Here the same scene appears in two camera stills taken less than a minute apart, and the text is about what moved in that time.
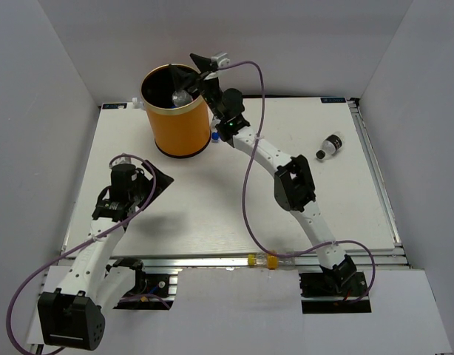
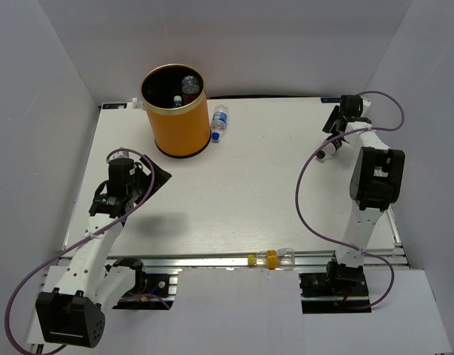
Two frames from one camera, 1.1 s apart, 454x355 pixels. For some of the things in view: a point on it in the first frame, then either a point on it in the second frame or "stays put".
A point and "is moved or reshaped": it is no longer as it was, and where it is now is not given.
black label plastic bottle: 330,146 stays put
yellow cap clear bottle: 272,262 stays put
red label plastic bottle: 181,97 is moved or reshaped
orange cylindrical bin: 177,132 stays put
